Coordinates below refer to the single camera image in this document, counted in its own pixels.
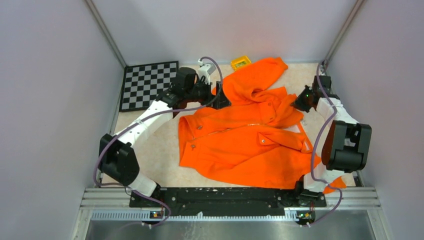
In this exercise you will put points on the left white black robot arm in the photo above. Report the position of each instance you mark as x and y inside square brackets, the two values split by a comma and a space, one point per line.
[117, 158]

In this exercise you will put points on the orange jacket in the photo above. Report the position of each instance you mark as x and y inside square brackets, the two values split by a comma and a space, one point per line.
[257, 141]

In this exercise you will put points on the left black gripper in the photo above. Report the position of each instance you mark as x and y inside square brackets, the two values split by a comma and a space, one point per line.
[210, 95]

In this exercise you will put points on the aluminium frame rail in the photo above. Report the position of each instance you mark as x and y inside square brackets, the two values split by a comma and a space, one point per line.
[113, 204]

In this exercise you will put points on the yellow toy crate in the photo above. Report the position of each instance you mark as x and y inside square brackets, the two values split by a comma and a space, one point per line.
[240, 62]

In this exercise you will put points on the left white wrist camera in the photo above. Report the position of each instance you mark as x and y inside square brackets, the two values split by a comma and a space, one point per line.
[205, 71]

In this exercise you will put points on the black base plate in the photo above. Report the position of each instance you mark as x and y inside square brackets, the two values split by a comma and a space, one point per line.
[227, 201]

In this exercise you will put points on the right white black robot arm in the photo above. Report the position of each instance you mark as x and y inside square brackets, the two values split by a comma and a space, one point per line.
[346, 146]

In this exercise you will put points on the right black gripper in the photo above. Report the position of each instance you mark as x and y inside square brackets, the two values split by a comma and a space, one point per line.
[297, 103]

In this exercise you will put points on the black and white chessboard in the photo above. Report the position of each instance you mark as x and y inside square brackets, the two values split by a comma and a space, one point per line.
[142, 83]

